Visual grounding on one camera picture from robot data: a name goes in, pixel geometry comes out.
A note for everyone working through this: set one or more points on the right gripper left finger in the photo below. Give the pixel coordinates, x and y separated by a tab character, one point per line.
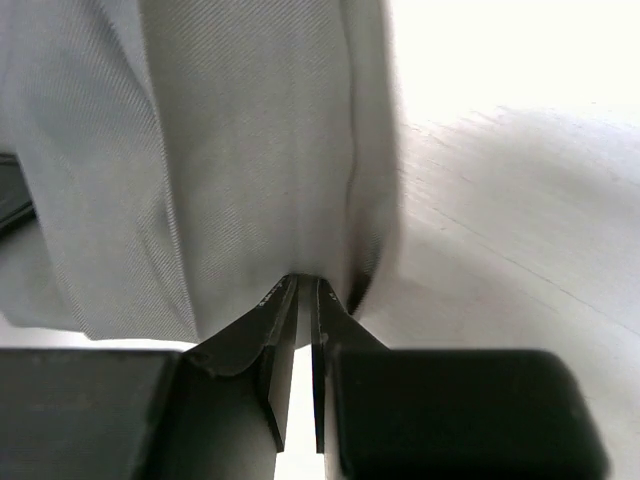
216	411

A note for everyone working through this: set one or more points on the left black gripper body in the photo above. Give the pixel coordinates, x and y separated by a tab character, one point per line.
16	207

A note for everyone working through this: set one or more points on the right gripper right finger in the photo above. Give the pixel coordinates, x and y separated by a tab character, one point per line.
383	413

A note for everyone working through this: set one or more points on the grey pleated skirt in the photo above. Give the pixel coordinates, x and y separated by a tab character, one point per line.
183	156

